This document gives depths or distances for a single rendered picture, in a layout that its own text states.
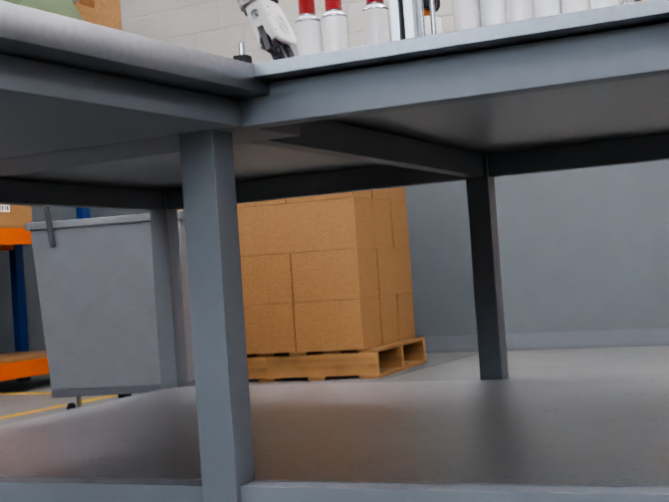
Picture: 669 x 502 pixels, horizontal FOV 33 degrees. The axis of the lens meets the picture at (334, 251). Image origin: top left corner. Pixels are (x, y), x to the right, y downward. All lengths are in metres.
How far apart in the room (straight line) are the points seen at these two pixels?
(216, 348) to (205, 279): 0.10
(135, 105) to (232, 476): 0.57
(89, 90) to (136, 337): 3.01
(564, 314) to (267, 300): 1.87
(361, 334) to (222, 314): 3.86
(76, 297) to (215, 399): 2.77
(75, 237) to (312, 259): 1.57
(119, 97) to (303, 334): 4.26
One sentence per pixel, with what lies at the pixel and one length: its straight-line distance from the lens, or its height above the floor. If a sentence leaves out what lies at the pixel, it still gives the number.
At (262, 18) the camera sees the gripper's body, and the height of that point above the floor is 1.05.
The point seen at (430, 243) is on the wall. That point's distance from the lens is 6.92.
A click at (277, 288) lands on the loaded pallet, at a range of 5.68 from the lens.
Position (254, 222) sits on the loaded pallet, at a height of 0.81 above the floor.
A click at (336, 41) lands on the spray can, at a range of 2.27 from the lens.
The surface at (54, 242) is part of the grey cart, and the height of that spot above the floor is 0.72.
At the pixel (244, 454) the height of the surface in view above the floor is 0.26.
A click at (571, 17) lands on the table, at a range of 1.47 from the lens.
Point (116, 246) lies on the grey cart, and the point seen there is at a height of 0.68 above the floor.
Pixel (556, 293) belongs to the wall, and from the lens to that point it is 6.66.
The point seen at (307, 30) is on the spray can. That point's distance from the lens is 2.30.
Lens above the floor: 0.52
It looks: 1 degrees up
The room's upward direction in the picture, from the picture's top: 4 degrees counter-clockwise
